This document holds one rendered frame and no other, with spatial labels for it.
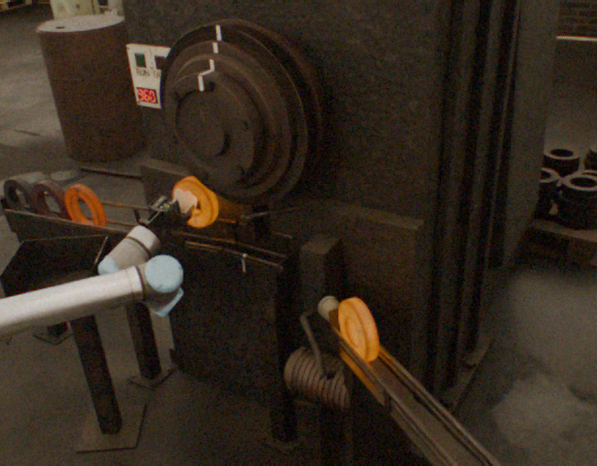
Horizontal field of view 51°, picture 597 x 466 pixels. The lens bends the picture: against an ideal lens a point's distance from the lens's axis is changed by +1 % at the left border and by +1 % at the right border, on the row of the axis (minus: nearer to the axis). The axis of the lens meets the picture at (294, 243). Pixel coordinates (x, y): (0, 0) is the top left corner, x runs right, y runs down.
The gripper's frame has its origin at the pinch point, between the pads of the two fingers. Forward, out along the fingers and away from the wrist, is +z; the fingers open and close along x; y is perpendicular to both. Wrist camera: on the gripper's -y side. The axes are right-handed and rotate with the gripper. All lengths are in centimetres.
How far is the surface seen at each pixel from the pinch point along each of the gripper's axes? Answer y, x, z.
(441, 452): 1, -94, -44
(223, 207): -6.5, -5.5, 4.5
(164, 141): 6.3, 20.7, 13.8
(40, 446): -68, 44, -69
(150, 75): 27.5, 19.6, 18.0
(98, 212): -13.9, 44.0, -5.8
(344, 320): -8, -59, -19
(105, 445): -70, 23, -58
